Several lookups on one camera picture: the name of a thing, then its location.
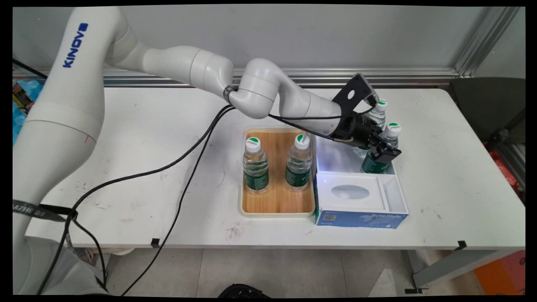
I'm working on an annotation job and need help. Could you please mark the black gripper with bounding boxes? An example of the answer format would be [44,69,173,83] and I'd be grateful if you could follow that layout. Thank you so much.
[335,112,402,164]

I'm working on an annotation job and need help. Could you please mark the green label water bottle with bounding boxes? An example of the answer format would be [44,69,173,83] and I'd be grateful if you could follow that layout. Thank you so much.
[285,134,313,192]
[242,137,269,194]
[362,122,402,174]
[354,100,388,158]

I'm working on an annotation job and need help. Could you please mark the white box with blue side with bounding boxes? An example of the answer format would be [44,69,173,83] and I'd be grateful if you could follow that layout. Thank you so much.
[311,118,409,229]

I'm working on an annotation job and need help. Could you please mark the bamboo tray with white rim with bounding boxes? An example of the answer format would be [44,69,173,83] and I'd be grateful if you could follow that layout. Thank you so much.
[239,127,316,219]

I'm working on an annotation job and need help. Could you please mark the red bag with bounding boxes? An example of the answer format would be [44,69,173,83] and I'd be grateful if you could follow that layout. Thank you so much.
[487,145,526,198]

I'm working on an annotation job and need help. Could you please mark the grey table leg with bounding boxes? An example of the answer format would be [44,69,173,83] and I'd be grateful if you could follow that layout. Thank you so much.
[405,250,525,294]

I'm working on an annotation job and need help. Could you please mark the orange floor mat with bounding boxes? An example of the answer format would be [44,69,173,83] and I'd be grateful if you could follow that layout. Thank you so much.
[474,251,526,295]

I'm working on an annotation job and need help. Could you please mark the black round object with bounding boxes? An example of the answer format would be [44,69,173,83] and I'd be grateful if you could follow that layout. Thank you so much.
[218,284,271,298]

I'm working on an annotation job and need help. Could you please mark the colourful striped can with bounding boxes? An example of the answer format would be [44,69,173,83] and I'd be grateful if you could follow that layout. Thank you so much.
[13,82,34,115]

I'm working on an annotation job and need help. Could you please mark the blue wrapped water bottle pack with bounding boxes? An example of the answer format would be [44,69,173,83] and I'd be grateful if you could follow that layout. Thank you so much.
[13,80,44,145]

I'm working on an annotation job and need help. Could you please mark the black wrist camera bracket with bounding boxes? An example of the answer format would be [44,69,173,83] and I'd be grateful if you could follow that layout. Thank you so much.
[331,73,380,112]

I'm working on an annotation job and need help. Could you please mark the black camera cable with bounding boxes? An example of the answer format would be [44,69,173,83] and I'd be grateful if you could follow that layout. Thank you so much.
[38,99,377,296]

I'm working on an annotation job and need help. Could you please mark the aluminium frame rail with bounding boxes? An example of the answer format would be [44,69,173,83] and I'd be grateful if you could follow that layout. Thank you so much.
[13,67,462,89]

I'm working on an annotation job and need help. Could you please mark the aluminium frame post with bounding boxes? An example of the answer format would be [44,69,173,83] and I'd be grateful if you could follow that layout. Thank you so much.
[453,6,521,78]

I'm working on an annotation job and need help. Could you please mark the black printed strap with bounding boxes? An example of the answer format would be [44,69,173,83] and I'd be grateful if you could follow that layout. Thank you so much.
[13,200,79,222]

